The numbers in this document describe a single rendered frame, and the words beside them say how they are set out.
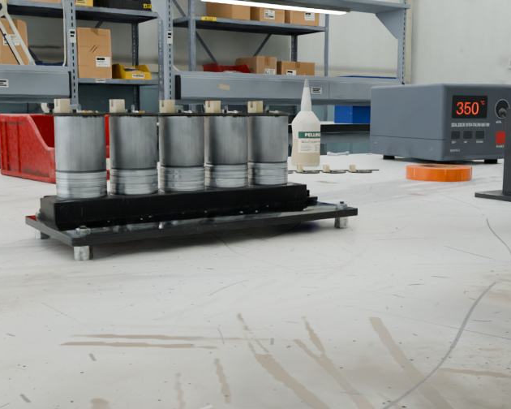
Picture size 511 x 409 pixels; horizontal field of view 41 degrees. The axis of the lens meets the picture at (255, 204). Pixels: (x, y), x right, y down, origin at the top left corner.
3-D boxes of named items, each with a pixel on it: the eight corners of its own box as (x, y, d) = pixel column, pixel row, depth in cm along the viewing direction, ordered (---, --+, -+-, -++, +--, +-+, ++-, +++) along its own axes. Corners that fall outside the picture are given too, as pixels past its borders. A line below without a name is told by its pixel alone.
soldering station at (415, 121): (516, 163, 83) (521, 83, 82) (440, 166, 79) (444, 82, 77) (436, 156, 97) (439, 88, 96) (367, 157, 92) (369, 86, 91)
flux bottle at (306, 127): (311, 166, 78) (311, 78, 76) (285, 165, 80) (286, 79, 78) (324, 165, 80) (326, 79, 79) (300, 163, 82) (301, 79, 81)
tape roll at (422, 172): (429, 182, 61) (430, 169, 61) (393, 176, 66) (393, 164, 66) (484, 180, 63) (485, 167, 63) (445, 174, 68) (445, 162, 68)
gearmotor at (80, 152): (115, 215, 34) (113, 110, 33) (66, 219, 32) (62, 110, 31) (96, 209, 36) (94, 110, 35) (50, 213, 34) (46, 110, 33)
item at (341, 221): (281, 212, 43) (281, 194, 43) (358, 228, 37) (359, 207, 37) (24, 237, 34) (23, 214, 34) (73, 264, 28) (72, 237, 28)
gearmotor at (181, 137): (213, 206, 37) (212, 110, 36) (173, 210, 35) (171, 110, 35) (191, 201, 39) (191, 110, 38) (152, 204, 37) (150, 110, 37)
